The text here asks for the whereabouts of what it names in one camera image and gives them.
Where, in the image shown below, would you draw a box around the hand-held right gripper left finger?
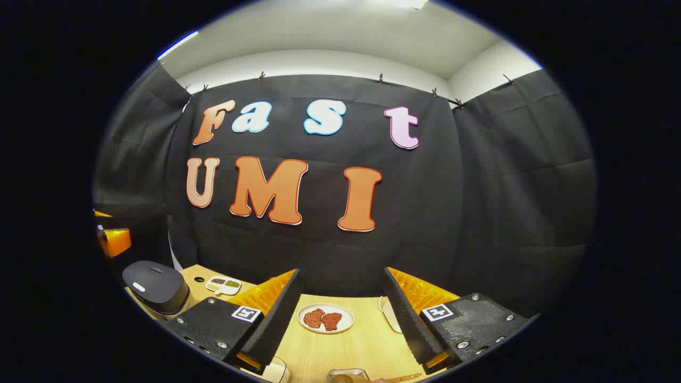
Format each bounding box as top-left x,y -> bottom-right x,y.
166,268 -> 304,376

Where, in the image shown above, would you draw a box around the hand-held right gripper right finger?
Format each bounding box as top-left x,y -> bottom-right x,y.
383,267 -> 539,376

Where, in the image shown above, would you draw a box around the wooden spoon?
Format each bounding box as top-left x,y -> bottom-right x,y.
330,372 -> 422,383

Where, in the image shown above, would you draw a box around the black rice cooker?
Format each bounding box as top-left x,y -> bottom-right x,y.
121,260 -> 190,315

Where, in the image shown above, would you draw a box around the clear glass chopstick holder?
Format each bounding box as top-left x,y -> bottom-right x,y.
328,368 -> 370,383

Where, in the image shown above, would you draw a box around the white toaster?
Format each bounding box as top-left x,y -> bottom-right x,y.
378,296 -> 403,334

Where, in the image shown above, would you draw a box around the white round plate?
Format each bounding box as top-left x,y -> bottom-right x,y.
297,303 -> 355,335

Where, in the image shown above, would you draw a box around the white divided grain dish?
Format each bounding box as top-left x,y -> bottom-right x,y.
205,276 -> 243,296

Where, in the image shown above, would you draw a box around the black backdrop cloth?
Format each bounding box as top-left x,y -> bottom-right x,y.
93,63 -> 597,320

